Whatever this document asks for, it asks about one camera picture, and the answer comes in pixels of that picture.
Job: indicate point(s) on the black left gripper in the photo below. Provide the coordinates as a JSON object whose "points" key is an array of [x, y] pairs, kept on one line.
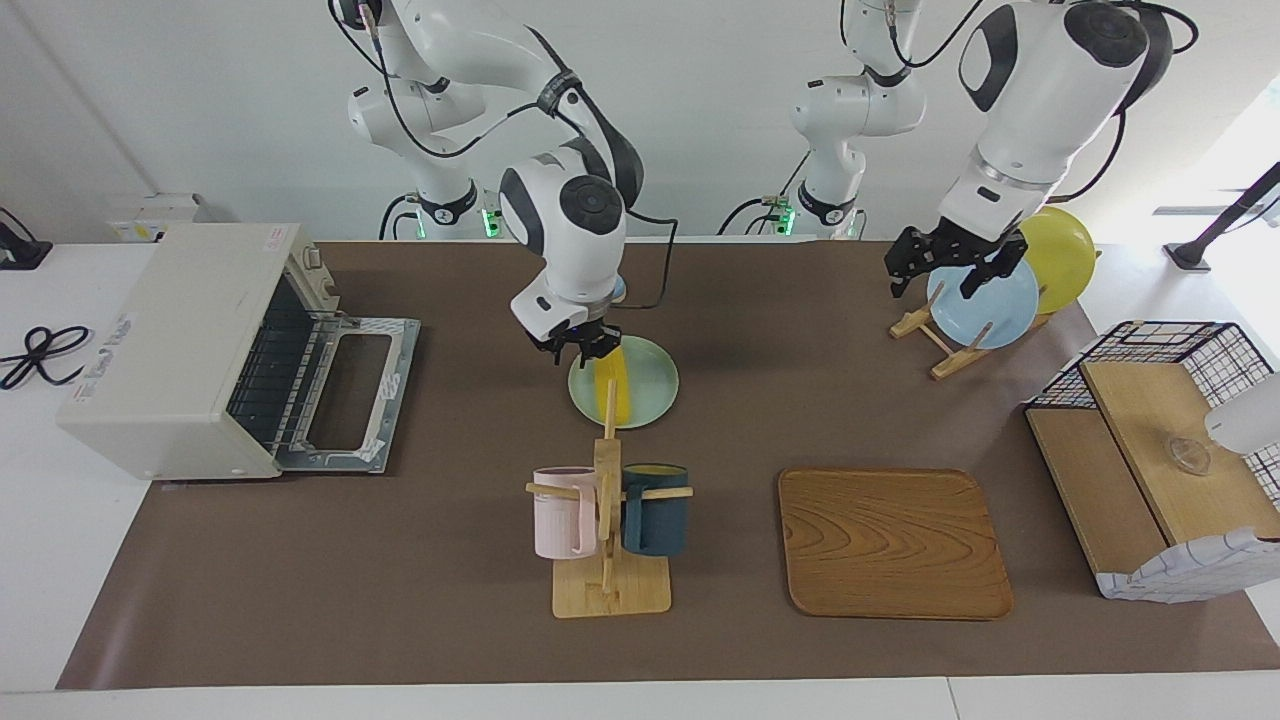
{"points": [[950, 248]]}

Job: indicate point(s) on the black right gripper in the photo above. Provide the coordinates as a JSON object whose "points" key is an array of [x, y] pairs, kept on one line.
{"points": [[575, 330]]}

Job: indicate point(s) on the yellow corn cob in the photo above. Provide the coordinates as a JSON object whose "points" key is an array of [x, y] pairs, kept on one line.
{"points": [[613, 395]]}

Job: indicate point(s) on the light green plate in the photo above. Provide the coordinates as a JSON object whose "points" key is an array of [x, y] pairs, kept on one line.
{"points": [[655, 385]]}

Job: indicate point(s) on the oven door with glass window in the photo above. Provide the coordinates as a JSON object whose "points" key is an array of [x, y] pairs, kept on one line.
{"points": [[395, 340]]}

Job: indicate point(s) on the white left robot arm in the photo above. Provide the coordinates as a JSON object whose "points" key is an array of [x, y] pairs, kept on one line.
{"points": [[1040, 100]]}

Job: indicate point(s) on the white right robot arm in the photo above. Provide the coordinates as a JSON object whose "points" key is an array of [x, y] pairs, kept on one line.
{"points": [[570, 220]]}

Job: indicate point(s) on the metal oven rack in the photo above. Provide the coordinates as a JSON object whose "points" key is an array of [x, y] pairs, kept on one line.
{"points": [[270, 380]]}

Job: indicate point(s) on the white toaster oven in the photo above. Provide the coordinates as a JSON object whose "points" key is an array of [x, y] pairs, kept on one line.
{"points": [[160, 330]]}

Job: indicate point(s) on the light blue plate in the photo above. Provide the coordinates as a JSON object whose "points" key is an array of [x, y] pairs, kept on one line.
{"points": [[995, 310]]}

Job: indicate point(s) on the wooden plate rack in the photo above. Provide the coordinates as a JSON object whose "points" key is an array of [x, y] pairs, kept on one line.
{"points": [[950, 362]]}

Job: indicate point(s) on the yellow plate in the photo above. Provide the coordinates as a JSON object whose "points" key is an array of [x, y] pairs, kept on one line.
{"points": [[1065, 255]]}

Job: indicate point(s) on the pink mug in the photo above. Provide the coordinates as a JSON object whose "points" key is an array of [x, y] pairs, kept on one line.
{"points": [[560, 520]]}

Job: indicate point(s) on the dark blue mug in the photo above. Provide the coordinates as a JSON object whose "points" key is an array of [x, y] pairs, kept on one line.
{"points": [[655, 520]]}

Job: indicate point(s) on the wooden mug tree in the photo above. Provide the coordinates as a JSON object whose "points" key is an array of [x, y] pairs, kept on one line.
{"points": [[608, 590]]}

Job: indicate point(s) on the brown table mat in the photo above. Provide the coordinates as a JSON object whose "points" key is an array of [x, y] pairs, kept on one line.
{"points": [[450, 560]]}

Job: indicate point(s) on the wooden tray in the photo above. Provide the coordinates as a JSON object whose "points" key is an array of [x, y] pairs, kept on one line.
{"points": [[890, 545]]}

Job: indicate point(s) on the small clear glass cup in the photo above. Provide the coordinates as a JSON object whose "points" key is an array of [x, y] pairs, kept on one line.
{"points": [[1190, 456]]}

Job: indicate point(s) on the white rounded blurred object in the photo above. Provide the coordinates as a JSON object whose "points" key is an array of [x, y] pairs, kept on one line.
{"points": [[1250, 420]]}

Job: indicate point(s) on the white checked cloth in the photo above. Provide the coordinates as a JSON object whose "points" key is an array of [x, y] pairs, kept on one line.
{"points": [[1190, 570]]}

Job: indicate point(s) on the white box with yellow label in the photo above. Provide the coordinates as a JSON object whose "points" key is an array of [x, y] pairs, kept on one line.
{"points": [[150, 225]]}

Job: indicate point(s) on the black desk clamp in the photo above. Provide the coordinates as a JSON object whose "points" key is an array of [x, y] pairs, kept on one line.
{"points": [[20, 252]]}

